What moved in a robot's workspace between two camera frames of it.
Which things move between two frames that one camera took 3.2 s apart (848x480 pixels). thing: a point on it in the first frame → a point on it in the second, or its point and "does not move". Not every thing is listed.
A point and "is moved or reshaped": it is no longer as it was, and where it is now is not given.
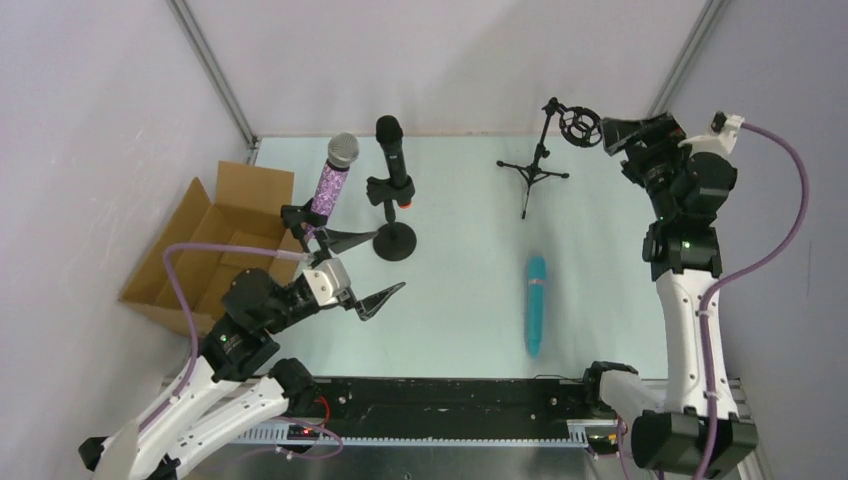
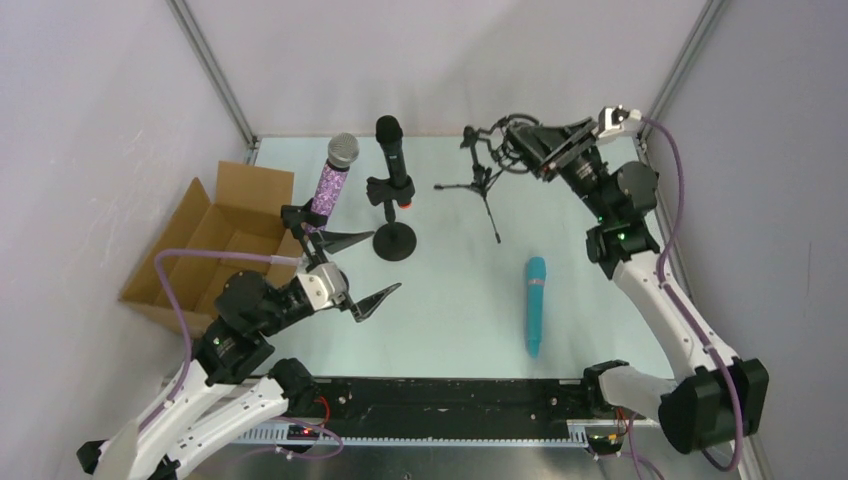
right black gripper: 637,145 → 556,154
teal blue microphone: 536,292 does not move
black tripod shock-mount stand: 579,126 is moved or reshaped
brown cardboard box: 255,210 does not move
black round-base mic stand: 293,216 does not move
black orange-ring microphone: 389,131 does not move
